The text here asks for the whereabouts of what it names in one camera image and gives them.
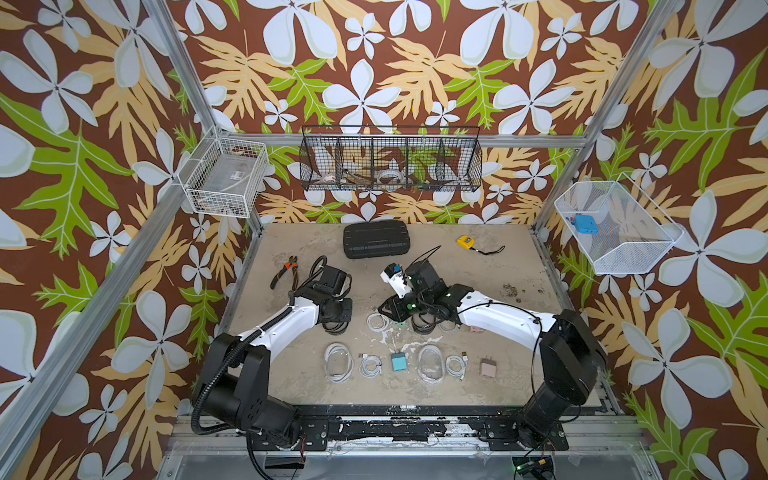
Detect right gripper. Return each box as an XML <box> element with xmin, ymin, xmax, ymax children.
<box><xmin>374</xmin><ymin>289</ymin><xmax>434</xmax><ymax>321</ymax></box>

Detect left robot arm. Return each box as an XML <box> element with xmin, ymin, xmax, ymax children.
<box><xmin>190</xmin><ymin>256</ymin><xmax>353</xmax><ymax>448</ymax></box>

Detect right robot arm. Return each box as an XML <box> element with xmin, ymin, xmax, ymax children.
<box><xmin>378</xmin><ymin>260</ymin><xmax>606</xmax><ymax>449</ymax></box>

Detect orange black pliers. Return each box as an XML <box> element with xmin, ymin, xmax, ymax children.
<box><xmin>270</xmin><ymin>255</ymin><xmax>299</xmax><ymax>291</ymax></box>

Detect black hard case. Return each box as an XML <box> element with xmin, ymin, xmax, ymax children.
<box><xmin>342</xmin><ymin>220</ymin><xmax>411</xmax><ymax>259</ymax></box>

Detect yellow tape measure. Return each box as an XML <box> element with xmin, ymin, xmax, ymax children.
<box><xmin>457</xmin><ymin>235</ymin><xmax>506</xmax><ymax>256</ymax></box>

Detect teal charger lower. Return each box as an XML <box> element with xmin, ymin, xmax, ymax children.
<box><xmin>391</xmin><ymin>352</ymin><xmax>408</xmax><ymax>372</ymax></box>

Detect pink charger lower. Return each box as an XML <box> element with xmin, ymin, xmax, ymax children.
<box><xmin>480</xmin><ymin>358</ymin><xmax>498</xmax><ymax>379</ymax></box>

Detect blue object in basket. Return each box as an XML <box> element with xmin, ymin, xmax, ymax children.
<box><xmin>571</xmin><ymin>214</ymin><xmax>599</xmax><ymax>235</ymax></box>

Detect white mesh basket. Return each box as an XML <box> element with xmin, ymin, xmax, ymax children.
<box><xmin>555</xmin><ymin>174</ymin><xmax>684</xmax><ymax>276</ymax></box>

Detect black wire basket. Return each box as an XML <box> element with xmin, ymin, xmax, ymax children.
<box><xmin>298</xmin><ymin>125</ymin><xmax>483</xmax><ymax>192</ymax></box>

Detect white wire basket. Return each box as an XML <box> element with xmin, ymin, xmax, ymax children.
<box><xmin>179</xmin><ymin>128</ymin><xmax>271</xmax><ymax>219</ymax></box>

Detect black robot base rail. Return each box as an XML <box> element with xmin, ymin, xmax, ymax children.
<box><xmin>252</xmin><ymin>405</ymin><xmax>569</xmax><ymax>453</ymax></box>

